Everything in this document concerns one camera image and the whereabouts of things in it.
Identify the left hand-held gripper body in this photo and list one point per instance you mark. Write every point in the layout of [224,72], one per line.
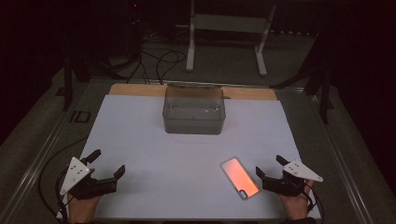
[74,174]

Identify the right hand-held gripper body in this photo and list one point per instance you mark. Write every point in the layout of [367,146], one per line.
[299,170]

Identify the orange phone with clear case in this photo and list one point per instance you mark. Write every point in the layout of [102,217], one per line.
[239,177]

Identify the clear plastic storage box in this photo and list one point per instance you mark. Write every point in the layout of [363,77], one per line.
[193,121]

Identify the person's right hand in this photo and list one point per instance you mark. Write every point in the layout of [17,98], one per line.
[295,205]

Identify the person's left hand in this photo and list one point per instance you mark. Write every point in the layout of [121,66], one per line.
[82,208]

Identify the white table sheet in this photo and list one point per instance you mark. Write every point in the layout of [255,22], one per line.
[155,161]

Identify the black metal stand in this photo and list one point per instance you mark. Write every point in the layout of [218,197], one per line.
[67,87]
[325,99]

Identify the white metal stand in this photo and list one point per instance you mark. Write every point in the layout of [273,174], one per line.
[230,23]

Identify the metal frame rail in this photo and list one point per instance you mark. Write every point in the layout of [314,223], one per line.
[34,168]
[342,174]

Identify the black rectangular bracket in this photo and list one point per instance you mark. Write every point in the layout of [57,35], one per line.
[72,117]

